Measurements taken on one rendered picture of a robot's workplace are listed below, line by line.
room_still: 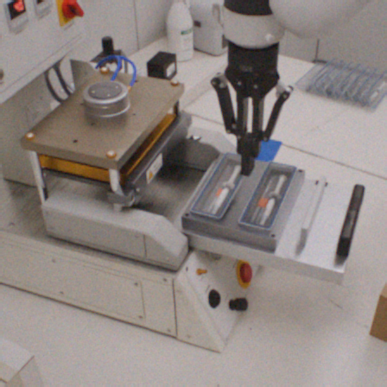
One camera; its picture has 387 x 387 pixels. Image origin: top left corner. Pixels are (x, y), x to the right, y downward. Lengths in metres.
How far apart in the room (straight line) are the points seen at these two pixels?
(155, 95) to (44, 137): 0.22
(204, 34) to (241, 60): 1.10
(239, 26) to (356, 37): 2.68
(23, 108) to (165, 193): 0.30
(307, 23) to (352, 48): 2.81
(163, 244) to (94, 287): 0.21
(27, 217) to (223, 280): 0.38
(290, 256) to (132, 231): 0.26
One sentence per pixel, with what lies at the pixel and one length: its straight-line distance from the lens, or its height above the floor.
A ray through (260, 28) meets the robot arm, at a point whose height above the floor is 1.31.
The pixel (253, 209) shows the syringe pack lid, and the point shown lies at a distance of 0.95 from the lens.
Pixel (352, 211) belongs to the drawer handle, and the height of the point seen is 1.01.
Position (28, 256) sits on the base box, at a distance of 1.12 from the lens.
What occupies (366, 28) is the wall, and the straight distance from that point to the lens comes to 3.43.
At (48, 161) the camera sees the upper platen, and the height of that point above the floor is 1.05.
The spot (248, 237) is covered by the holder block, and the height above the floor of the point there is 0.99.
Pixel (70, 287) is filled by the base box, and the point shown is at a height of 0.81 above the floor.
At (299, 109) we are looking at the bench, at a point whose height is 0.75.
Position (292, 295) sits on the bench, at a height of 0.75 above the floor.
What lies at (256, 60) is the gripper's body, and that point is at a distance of 0.83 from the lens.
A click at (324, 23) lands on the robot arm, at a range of 0.69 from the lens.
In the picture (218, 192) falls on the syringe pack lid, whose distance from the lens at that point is 0.99.
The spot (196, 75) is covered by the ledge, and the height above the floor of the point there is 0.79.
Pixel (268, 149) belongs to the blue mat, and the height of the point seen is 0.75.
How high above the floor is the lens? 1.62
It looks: 39 degrees down
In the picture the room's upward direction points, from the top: straight up
